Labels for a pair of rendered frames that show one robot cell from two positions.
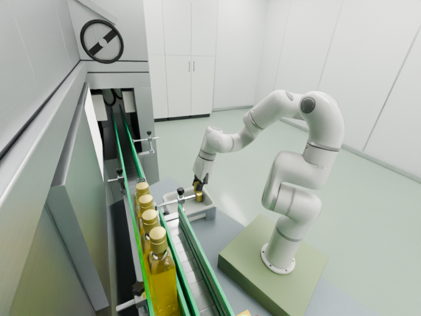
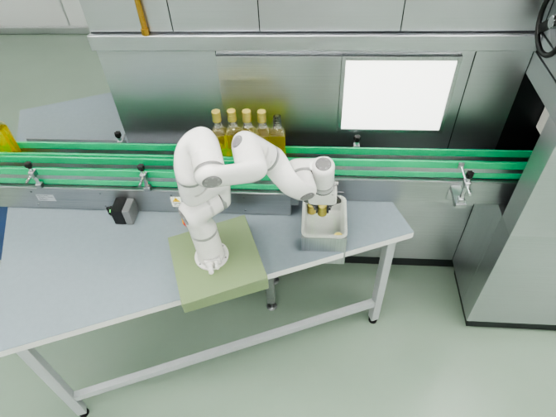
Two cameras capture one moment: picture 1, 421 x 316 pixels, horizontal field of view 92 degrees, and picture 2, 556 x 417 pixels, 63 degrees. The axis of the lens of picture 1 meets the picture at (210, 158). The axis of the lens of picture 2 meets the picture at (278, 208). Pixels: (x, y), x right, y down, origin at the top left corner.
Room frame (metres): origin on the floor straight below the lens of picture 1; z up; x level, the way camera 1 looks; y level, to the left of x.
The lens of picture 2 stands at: (1.29, -1.00, 2.15)
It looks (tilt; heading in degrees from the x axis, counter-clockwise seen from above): 46 degrees down; 124
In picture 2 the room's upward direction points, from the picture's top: 3 degrees counter-clockwise
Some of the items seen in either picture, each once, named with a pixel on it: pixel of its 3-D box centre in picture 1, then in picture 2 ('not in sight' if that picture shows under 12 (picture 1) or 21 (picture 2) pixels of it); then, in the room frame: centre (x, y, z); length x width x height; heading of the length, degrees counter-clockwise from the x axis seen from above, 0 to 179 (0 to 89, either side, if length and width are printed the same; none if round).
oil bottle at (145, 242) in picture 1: (155, 261); (236, 146); (0.34, 0.13, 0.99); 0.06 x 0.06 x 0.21; 26
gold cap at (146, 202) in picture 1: (146, 205); (246, 115); (0.39, 0.16, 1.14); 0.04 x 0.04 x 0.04
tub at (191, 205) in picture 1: (188, 205); (323, 222); (0.77, 0.10, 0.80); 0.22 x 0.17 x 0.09; 117
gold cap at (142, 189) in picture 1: (143, 192); (261, 116); (0.45, 0.18, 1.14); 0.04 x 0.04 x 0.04
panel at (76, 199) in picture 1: (90, 153); (333, 94); (0.63, 0.43, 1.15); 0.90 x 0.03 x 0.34; 27
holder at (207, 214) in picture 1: (183, 209); (323, 218); (0.76, 0.12, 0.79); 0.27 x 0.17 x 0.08; 117
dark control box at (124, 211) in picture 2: not in sight; (124, 211); (0.02, -0.25, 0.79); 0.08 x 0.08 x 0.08; 27
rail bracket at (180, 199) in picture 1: (175, 202); not in sight; (0.62, 0.13, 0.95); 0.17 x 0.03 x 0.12; 117
